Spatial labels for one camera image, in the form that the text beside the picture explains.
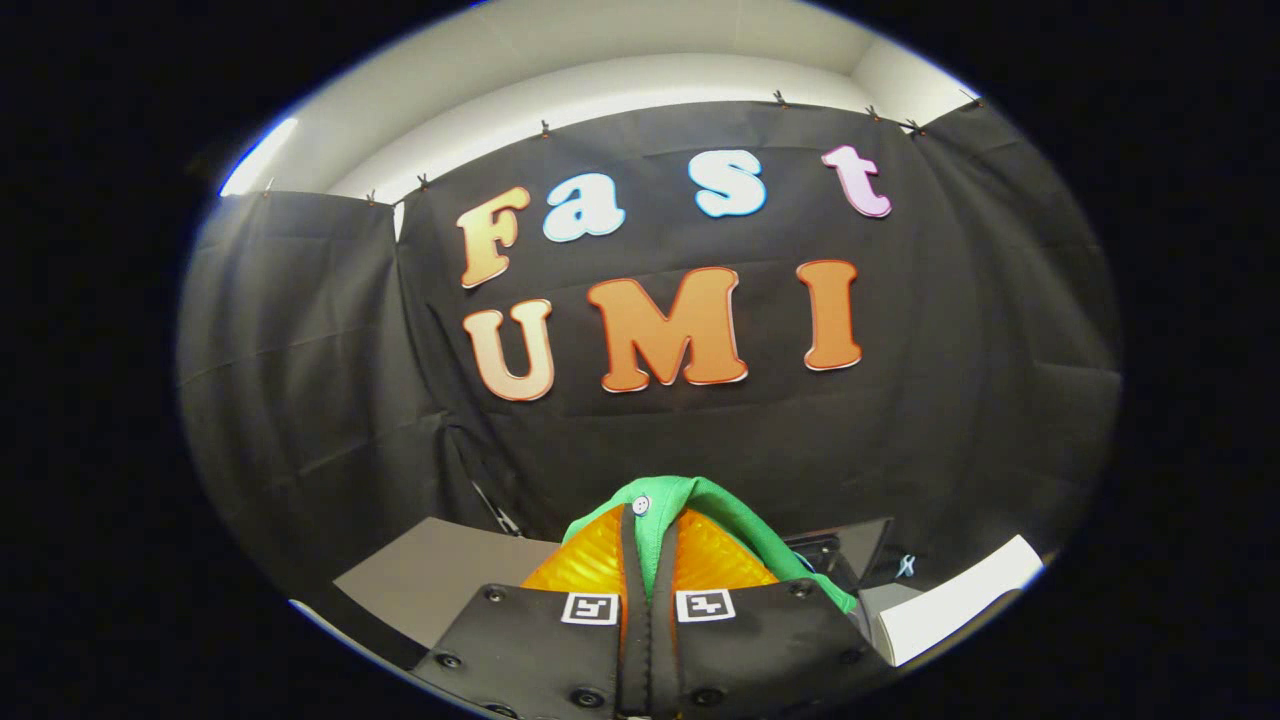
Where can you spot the black backdrop cloth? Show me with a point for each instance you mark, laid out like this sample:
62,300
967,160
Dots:
950,350

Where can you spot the thin metal stand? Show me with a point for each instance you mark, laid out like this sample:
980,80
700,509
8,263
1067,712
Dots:
497,510

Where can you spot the small pale clip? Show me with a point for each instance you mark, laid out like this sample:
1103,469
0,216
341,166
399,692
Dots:
905,566

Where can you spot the white flat board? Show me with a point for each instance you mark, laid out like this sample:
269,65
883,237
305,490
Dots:
950,605

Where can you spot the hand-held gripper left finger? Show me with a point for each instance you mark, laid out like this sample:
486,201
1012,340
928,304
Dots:
530,650

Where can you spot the green shirt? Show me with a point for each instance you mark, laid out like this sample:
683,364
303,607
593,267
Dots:
720,500

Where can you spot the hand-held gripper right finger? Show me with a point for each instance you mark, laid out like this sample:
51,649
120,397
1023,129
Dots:
760,650

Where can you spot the row of black clips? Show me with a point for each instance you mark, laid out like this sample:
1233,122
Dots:
779,98

